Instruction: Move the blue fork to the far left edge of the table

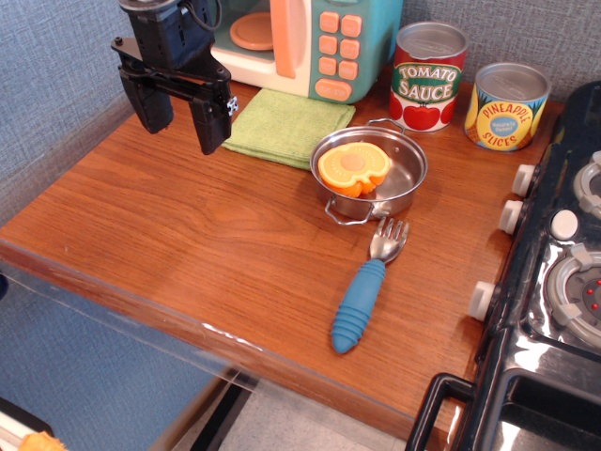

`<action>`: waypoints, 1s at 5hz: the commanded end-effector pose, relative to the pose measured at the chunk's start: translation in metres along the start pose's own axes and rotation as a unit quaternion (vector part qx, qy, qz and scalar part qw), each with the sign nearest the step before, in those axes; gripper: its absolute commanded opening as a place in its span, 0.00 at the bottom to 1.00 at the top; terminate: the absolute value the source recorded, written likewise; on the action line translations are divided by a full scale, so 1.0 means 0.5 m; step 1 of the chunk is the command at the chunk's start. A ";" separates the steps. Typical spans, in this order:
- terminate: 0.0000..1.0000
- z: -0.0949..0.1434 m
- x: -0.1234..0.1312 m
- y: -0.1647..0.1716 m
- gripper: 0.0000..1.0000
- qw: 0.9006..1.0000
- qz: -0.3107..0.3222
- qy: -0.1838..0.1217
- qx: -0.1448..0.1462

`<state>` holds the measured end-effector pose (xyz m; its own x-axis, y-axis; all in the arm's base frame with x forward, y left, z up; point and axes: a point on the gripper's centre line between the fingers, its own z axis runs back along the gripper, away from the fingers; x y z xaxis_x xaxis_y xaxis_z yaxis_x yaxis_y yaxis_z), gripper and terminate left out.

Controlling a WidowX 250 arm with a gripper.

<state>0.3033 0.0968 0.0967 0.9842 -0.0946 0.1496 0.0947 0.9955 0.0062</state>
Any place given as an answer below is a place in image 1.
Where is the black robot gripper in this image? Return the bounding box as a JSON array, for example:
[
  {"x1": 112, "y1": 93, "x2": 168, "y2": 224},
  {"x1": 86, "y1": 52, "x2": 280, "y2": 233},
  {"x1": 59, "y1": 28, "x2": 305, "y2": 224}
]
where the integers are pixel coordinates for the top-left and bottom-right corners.
[{"x1": 113, "y1": 1, "x2": 233, "y2": 155}]

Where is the blue handled metal fork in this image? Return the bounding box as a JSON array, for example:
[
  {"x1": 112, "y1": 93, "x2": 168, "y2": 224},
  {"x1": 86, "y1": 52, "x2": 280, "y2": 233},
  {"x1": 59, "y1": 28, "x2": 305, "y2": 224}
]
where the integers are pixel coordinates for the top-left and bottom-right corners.
[{"x1": 331, "y1": 218, "x2": 409, "y2": 354}]

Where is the green folded cloth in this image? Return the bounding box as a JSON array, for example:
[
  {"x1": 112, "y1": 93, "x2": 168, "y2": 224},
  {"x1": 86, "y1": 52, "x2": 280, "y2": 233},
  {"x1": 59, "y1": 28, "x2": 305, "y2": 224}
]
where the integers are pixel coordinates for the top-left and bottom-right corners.
[{"x1": 223, "y1": 89, "x2": 356, "y2": 170}]

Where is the teal toy microwave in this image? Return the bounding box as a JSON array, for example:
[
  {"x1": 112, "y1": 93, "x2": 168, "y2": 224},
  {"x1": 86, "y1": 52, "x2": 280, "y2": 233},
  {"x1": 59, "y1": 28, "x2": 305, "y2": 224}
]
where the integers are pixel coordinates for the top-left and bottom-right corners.
[{"x1": 211, "y1": 1, "x2": 403, "y2": 104}]

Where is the orange toy pepper half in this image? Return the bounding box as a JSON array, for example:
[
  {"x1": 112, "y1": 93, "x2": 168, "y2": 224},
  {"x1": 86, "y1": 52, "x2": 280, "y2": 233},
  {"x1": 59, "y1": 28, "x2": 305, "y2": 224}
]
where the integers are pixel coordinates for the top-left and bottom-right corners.
[{"x1": 317, "y1": 142, "x2": 392, "y2": 198}]

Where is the small steel pan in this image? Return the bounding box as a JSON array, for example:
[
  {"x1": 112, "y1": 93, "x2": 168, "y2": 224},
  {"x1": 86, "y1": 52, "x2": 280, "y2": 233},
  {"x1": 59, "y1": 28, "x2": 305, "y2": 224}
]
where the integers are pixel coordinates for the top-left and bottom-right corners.
[{"x1": 310, "y1": 118, "x2": 428, "y2": 226}]

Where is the tomato sauce can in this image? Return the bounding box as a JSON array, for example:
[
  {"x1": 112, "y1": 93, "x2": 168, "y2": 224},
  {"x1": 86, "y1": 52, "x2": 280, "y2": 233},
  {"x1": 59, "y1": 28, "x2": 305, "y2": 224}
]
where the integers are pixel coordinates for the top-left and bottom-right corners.
[{"x1": 389, "y1": 22, "x2": 469, "y2": 132}]

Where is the pineapple slices can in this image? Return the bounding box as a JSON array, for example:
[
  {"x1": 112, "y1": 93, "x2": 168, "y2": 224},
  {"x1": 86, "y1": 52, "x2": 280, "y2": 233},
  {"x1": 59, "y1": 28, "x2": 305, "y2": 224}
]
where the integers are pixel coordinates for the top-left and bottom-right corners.
[{"x1": 464, "y1": 62, "x2": 551, "y2": 152}]

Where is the orange object bottom left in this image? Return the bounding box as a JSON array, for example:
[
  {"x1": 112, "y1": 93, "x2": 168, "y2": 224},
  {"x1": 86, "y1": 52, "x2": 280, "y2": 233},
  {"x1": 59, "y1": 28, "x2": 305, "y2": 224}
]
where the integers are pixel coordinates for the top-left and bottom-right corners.
[{"x1": 18, "y1": 431, "x2": 67, "y2": 451}]

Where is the black toy stove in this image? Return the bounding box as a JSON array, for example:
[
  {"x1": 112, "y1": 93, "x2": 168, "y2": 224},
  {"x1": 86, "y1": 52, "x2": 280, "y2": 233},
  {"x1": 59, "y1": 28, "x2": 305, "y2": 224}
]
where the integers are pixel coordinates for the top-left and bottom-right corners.
[{"x1": 407, "y1": 82, "x2": 600, "y2": 450}]

